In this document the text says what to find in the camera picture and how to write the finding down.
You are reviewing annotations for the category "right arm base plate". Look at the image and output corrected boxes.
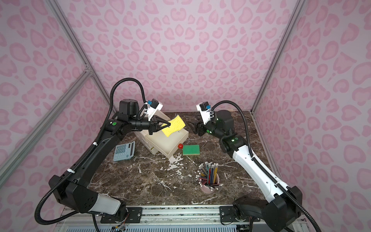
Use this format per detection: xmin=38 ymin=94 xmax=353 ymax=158
xmin=219 ymin=206 xmax=247 ymax=224

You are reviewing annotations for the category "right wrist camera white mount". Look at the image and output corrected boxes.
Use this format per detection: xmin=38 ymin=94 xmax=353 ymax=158
xmin=196 ymin=101 xmax=216 ymax=125

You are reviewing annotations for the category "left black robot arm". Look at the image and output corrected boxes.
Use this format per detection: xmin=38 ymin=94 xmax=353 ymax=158
xmin=34 ymin=77 xmax=171 ymax=225

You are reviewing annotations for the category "pink pencil cup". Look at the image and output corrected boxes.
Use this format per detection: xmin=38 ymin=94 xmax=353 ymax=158
xmin=199 ymin=175 xmax=220 ymax=194

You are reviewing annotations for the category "cream plastic drawer cabinet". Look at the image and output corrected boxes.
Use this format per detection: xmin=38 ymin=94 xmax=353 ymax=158
xmin=134 ymin=130 xmax=177 ymax=158

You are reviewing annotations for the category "green sponge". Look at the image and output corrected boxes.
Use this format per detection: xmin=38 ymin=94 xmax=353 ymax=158
xmin=182 ymin=145 xmax=201 ymax=156

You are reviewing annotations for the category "yellow sponge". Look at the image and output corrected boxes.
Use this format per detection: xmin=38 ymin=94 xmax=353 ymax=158
xmin=161 ymin=115 xmax=186 ymax=137

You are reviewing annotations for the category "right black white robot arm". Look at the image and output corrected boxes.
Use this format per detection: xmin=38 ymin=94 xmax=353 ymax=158
xmin=189 ymin=100 xmax=321 ymax=232

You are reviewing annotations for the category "bundle of coloured pencils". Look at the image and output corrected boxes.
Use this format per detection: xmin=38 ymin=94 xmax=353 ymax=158
xmin=196 ymin=162 xmax=219 ymax=185

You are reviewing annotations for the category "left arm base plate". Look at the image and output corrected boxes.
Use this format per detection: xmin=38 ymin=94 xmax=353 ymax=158
xmin=100 ymin=207 xmax=143 ymax=224

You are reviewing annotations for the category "light blue calculator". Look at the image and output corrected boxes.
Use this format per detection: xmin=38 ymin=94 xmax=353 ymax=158
xmin=113 ymin=141 xmax=135 ymax=162

